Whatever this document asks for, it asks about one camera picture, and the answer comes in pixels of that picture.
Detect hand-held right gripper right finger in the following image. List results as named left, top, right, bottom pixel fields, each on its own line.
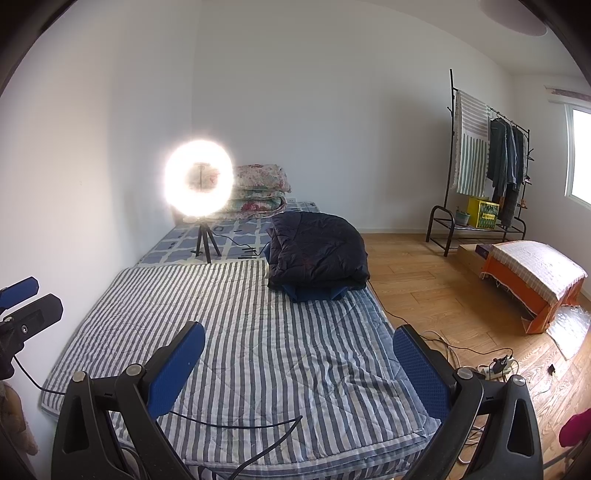
left=392, top=324, right=544, bottom=480

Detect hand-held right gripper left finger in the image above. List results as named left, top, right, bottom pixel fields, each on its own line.
left=51, top=320, right=206, bottom=480

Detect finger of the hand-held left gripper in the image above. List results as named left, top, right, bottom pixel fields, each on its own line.
left=0, top=276, right=40, bottom=312
left=2, top=294, right=64, bottom=342

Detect dark navy puffer jacket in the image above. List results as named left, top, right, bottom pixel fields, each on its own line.
left=267, top=211, right=371, bottom=292

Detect dark hanging clothes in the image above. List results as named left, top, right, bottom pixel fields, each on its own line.
left=486, top=116, right=527, bottom=228

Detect black clothes rack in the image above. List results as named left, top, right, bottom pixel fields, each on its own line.
left=426, top=69, right=536, bottom=257

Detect white power strip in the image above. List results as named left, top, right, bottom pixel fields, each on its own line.
left=478, top=355, right=520, bottom=379

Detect blue white striped blanket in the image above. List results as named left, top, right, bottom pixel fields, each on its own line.
left=39, top=258, right=441, bottom=467

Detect flat cardboard box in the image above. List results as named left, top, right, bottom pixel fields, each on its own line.
left=457, top=243, right=495, bottom=278

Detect blue patterned bed sheet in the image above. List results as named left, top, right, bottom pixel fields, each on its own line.
left=136, top=200, right=324, bottom=268

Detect blue jacket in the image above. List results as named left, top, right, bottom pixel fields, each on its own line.
left=268, top=277, right=352, bottom=303

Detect black tripod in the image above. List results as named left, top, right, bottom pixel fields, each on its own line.
left=191, top=217, right=221, bottom=265

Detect orange covered bench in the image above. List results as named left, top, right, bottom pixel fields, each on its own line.
left=479, top=240, right=589, bottom=335

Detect silver foil mat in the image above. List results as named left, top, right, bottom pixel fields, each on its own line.
left=522, top=305, right=591, bottom=361

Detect yellow box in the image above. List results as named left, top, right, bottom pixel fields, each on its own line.
left=466, top=195, right=501, bottom=229

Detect pink cloth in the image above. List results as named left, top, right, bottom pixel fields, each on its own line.
left=558, top=408, right=591, bottom=448

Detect folded floral quilt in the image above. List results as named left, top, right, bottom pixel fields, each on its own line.
left=217, top=164, right=293, bottom=215

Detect striped hanging towel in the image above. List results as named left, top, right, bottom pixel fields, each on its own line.
left=450, top=89, right=491, bottom=197

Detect window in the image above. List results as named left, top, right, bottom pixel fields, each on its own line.
left=566, top=104, right=591, bottom=208

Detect round ceiling lamp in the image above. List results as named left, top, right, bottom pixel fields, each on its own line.
left=480, top=0, right=550, bottom=37

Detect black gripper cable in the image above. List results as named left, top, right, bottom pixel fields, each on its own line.
left=11, top=355, right=303, bottom=480

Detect black ring light cable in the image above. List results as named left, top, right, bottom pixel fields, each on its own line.
left=217, top=233, right=271, bottom=259

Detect white ring light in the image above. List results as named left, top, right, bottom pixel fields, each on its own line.
left=164, top=137, right=234, bottom=217

